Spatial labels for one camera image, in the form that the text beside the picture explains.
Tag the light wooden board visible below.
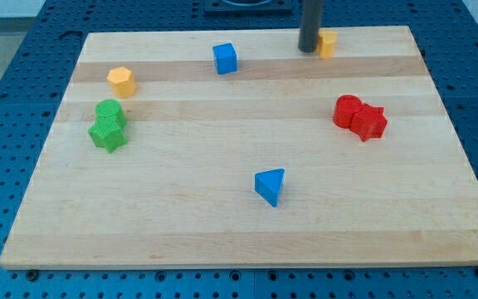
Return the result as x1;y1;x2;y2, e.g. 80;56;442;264
0;26;478;270

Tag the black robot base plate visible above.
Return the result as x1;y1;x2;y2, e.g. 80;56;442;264
202;0;293;15

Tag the yellow heart block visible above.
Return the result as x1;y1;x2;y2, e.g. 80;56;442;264
316;29;338;59

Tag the yellow hexagon block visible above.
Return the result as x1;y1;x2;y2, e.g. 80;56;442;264
106;66;137;98

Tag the blue triangle block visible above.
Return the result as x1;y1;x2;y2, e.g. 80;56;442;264
254;169;285;208

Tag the red star block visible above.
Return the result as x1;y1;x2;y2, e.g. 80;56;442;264
349;104;388;142

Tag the green cylinder block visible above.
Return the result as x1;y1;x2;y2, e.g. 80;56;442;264
95;99;127;129

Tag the blue cube block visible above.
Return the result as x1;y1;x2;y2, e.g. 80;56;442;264
212;43;238;75

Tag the red cylinder block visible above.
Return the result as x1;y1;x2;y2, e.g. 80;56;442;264
333;94;363;129

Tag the green star block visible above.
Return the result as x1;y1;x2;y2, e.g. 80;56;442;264
88;116;127;153

